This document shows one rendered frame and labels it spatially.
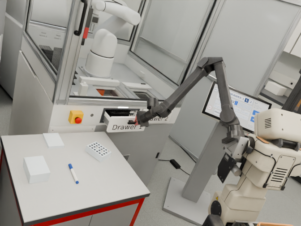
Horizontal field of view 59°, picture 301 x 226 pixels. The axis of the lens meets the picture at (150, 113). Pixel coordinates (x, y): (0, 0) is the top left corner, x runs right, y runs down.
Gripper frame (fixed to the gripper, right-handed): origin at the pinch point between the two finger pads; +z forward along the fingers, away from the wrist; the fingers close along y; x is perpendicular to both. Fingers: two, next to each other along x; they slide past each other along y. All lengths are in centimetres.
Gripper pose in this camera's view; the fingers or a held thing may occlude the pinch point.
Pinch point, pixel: (135, 123)
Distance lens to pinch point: 173.4
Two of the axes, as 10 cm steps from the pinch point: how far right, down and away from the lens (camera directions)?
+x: -7.7, -0.3, -6.4
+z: -6.0, 3.6, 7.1
